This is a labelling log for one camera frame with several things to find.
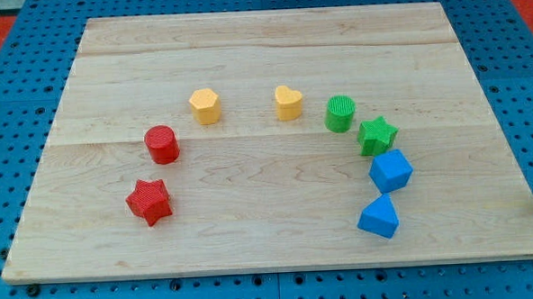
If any blue triangle block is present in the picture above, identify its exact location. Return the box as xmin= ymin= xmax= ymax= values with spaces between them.
xmin=357 ymin=194 xmax=400 ymax=239

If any green star block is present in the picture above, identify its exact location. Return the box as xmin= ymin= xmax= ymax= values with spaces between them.
xmin=357 ymin=115 xmax=398 ymax=156

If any red star block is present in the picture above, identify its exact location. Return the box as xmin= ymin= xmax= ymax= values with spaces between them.
xmin=125 ymin=179 xmax=173 ymax=227

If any yellow hexagon block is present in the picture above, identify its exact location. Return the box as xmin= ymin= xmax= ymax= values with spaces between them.
xmin=189 ymin=88 xmax=221 ymax=125

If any yellow heart block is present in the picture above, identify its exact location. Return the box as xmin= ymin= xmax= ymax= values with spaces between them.
xmin=274 ymin=85 xmax=303 ymax=121

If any blue cube block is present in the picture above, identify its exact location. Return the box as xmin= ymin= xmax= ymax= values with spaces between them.
xmin=368 ymin=149 xmax=413 ymax=193

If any red cylinder block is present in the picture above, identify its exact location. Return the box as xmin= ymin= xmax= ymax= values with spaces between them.
xmin=144 ymin=125 xmax=180 ymax=165

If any green cylinder block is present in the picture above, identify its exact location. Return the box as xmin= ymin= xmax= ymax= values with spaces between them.
xmin=324 ymin=95 xmax=356 ymax=133

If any wooden board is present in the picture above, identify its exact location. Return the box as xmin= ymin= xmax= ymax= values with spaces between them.
xmin=3 ymin=3 xmax=533 ymax=285

